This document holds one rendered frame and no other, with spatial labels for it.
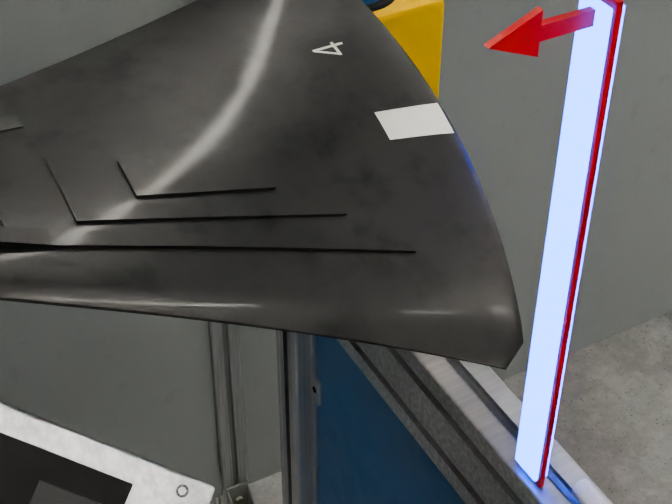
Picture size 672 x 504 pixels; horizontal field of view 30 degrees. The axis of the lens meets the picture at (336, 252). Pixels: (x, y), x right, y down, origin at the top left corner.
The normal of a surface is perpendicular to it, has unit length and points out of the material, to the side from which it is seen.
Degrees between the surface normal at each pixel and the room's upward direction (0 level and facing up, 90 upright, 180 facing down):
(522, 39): 90
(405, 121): 20
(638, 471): 0
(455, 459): 90
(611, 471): 0
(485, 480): 90
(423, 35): 90
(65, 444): 50
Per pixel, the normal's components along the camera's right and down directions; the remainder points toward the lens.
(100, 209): 0.20, -0.72
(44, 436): 0.36, -0.07
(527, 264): 0.47, 0.56
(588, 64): -0.88, 0.30
